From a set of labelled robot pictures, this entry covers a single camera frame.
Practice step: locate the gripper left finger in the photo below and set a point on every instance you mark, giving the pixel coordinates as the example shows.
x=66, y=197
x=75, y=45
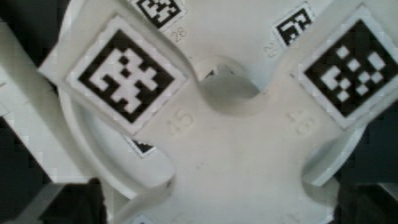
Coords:
x=68, y=204

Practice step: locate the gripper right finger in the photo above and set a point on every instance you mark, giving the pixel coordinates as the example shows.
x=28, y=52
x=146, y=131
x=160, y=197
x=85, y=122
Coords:
x=366, y=205

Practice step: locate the white front fence bar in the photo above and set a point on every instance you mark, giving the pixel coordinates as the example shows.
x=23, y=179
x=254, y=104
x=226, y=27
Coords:
x=30, y=112

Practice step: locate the white cylindrical table leg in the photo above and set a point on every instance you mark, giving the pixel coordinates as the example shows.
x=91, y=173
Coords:
x=226, y=86

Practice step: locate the white cross table base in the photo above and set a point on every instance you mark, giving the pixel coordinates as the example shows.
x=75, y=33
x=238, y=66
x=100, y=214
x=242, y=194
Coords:
x=236, y=150

